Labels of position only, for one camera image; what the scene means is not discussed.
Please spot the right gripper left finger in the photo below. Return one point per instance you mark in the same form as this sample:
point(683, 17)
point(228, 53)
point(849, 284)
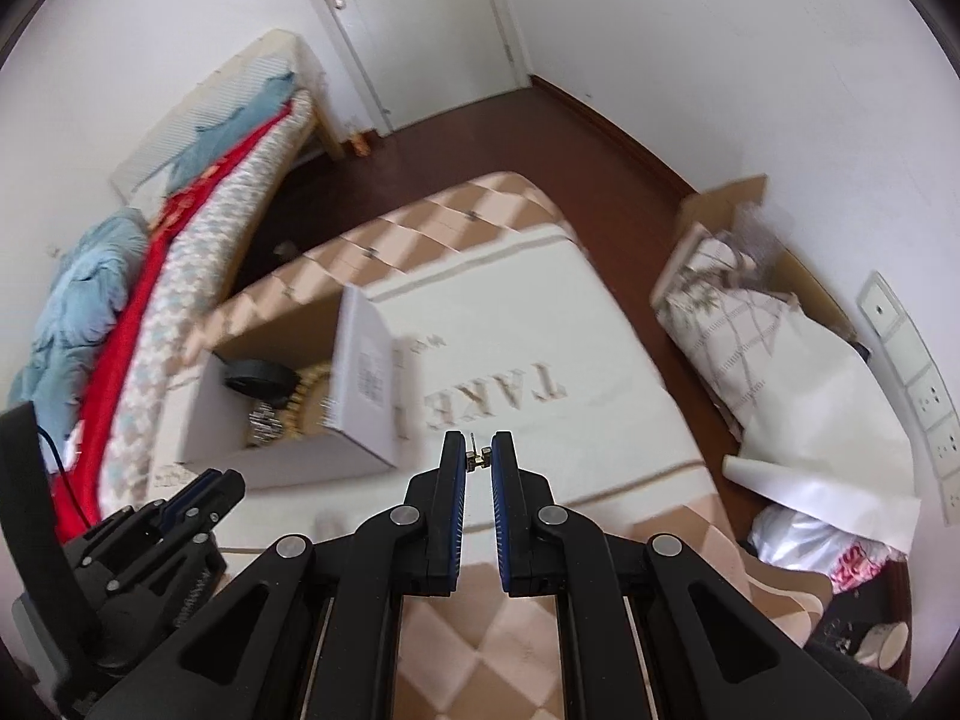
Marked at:
point(310, 630)

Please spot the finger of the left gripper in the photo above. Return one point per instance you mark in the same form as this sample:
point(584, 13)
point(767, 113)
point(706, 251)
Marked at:
point(184, 498)
point(232, 487)

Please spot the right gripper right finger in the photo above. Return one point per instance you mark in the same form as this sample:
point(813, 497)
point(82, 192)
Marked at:
point(648, 629)

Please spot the black fitness band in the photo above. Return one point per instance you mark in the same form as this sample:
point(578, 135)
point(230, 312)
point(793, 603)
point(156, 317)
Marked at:
point(261, 380)

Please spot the red bed blanket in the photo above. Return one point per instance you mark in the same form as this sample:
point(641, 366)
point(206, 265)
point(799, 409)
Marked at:
point(75, 492)

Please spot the open white cardboard box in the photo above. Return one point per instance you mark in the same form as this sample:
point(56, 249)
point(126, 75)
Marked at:
point(339, 423)

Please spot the white plastic bag red print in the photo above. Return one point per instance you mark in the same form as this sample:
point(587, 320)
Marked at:
point(794, 541)

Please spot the white cup on floor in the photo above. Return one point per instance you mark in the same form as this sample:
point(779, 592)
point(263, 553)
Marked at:
point(882, 645)

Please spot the checkered bed sheet mattress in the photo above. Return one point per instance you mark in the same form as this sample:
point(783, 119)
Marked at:
point(194, 276)

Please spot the light blue duvet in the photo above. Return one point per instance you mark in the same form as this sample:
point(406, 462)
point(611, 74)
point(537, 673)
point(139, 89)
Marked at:
point(86, 298)

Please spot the checkered beige tablecloth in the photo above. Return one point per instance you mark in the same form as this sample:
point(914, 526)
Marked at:
point(500, 323)

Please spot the orange drink bottle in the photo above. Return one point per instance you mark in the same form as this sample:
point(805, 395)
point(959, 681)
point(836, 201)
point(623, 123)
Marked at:
point(360, 146)

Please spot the white power strip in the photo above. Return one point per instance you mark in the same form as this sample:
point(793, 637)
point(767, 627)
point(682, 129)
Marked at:
point(919, 376)

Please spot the brown cardboard box floor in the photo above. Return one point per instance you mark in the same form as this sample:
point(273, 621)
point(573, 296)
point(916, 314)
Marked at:
point(736, 210)

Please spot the white headboard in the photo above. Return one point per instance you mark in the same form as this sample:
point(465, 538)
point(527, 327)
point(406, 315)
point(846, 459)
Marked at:
point(232, 86)

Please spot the white door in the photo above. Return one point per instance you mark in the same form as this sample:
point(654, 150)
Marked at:
point(410, 60)

